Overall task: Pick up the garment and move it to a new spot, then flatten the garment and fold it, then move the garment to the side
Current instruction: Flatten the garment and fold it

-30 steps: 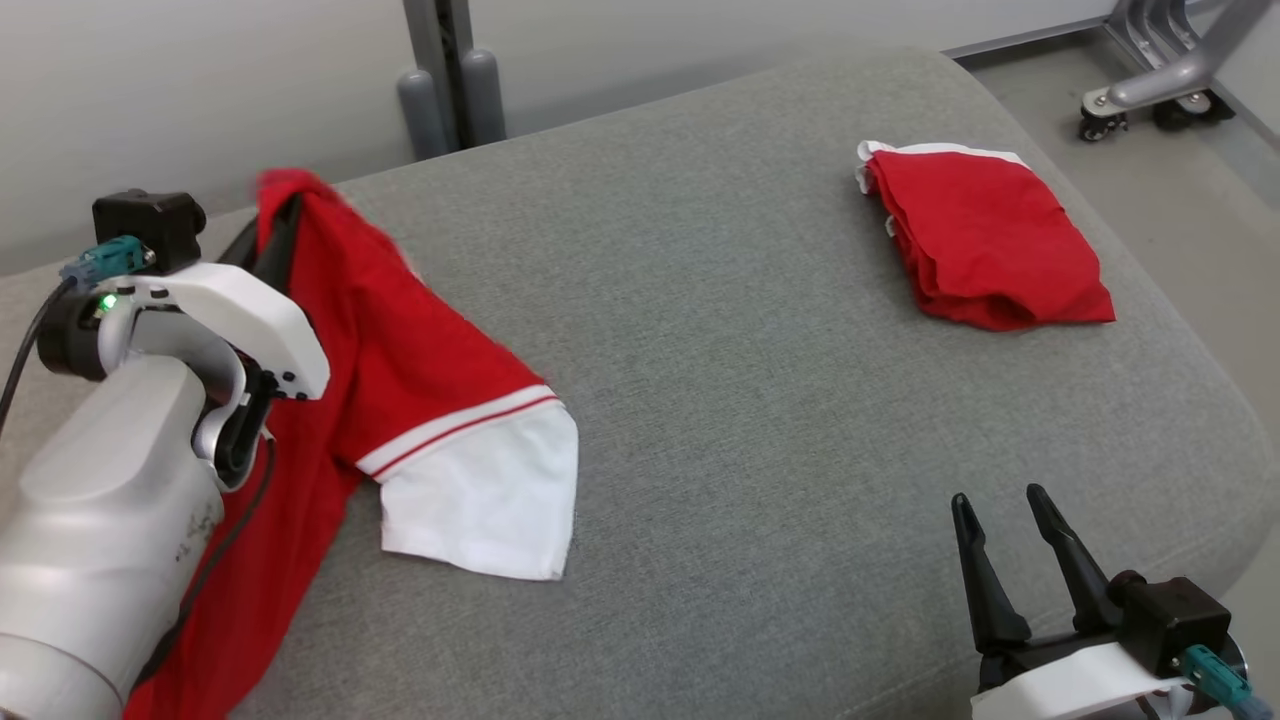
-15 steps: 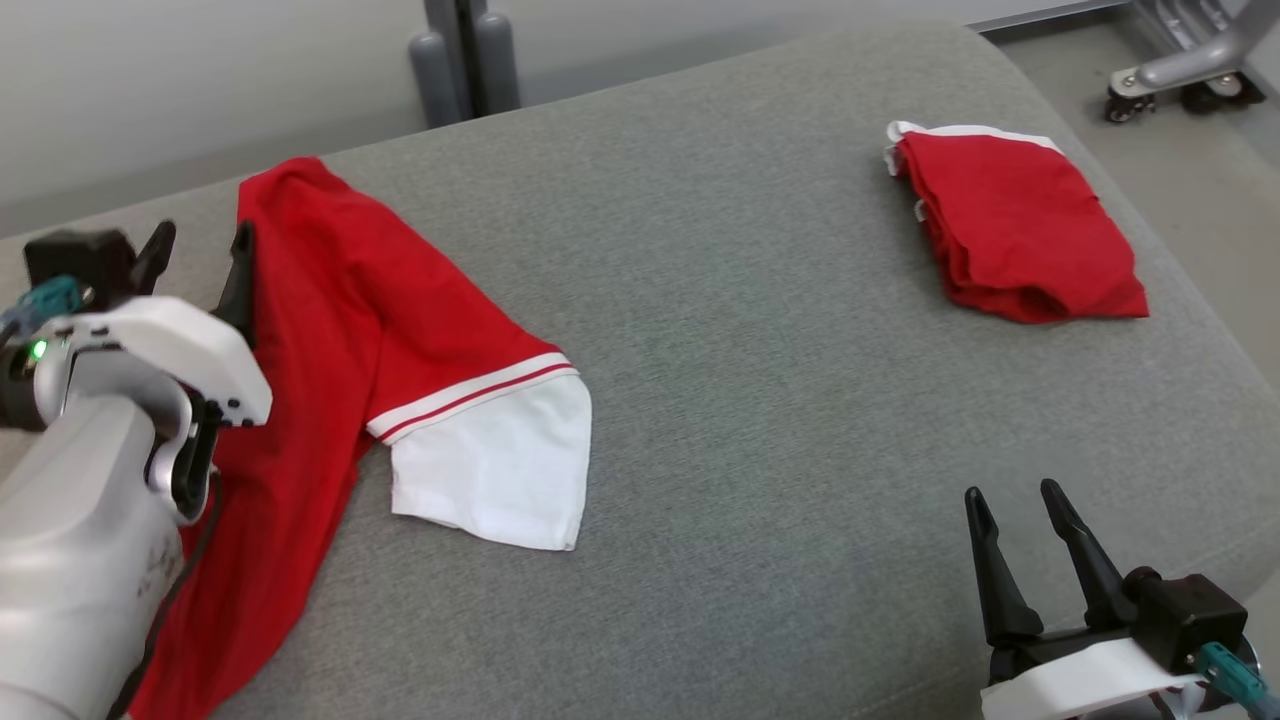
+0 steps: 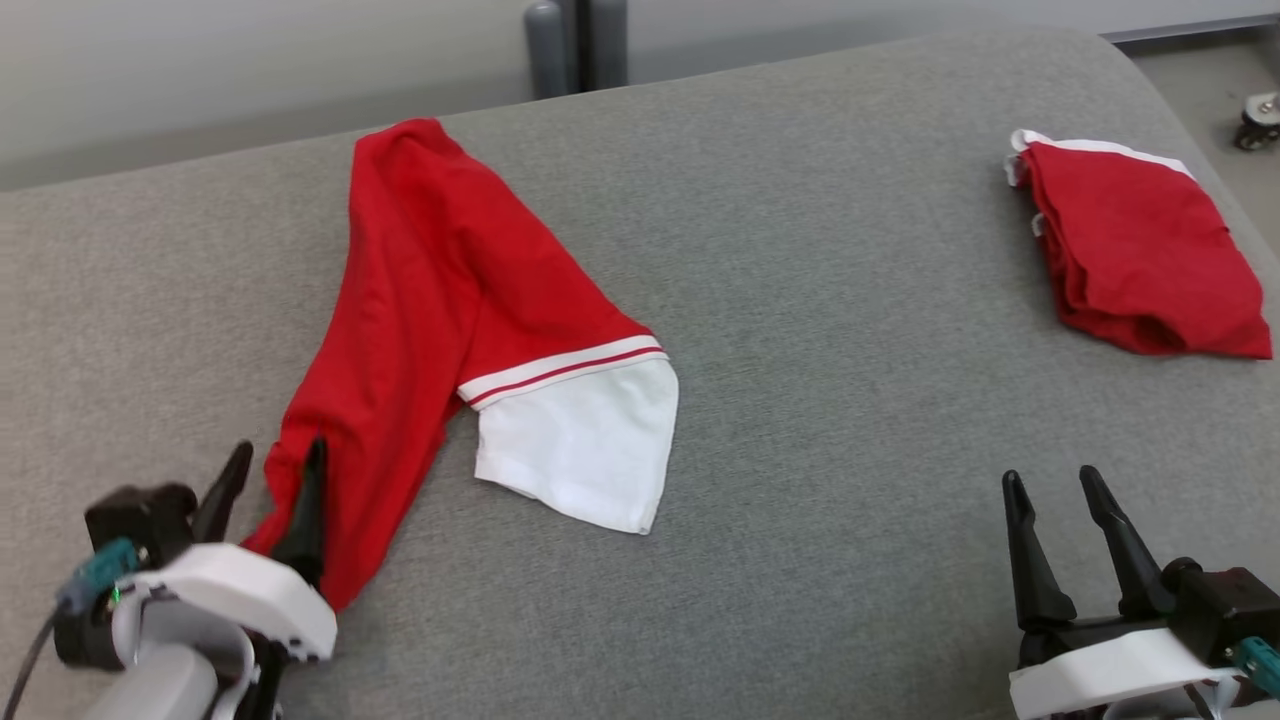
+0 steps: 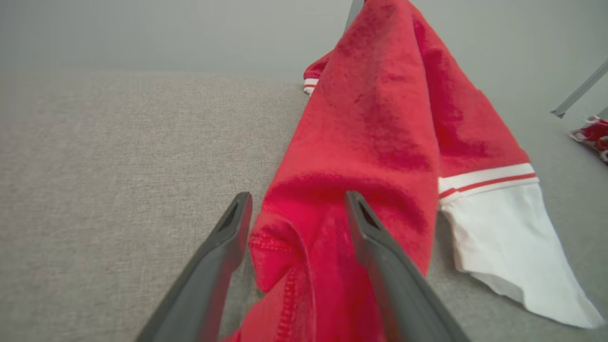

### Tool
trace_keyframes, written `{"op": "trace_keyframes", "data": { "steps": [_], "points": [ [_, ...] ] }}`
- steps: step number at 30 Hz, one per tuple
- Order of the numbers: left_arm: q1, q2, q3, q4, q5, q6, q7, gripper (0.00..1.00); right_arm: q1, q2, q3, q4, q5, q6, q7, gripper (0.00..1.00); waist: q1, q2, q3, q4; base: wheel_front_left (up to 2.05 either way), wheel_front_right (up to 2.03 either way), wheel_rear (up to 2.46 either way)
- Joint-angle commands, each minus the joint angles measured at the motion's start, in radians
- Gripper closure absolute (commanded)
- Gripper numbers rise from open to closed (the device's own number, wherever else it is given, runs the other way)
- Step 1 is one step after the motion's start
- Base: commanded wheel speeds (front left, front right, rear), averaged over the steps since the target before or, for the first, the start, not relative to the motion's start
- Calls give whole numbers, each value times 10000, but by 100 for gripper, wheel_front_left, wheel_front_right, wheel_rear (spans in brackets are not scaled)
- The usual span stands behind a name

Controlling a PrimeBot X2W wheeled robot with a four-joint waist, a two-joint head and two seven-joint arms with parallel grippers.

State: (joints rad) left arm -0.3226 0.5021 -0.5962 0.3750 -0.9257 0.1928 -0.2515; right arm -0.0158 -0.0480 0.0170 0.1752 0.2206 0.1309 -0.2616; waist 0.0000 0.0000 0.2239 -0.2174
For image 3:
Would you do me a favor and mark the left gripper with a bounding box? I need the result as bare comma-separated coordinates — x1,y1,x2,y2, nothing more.
55,437,338,720

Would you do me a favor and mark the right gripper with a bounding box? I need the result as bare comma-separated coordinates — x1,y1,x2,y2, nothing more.
1001,465,1251,720

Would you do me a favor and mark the red and white T-shirt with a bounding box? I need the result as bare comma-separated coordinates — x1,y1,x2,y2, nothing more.
240,117,681,613

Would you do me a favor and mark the folded red garment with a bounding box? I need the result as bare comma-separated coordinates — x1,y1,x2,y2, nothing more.
1004,128,1274,361

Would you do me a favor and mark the black caster wheel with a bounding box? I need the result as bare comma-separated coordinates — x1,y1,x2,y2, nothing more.
1233,92,1280,153

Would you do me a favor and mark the black cable with teal connector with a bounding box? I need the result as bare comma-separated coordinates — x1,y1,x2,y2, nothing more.
0,538,141,720
1232,637,1280,698

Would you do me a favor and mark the grey metal frame post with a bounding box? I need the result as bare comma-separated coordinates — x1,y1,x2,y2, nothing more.
523,0,581,101
585,0,629,91

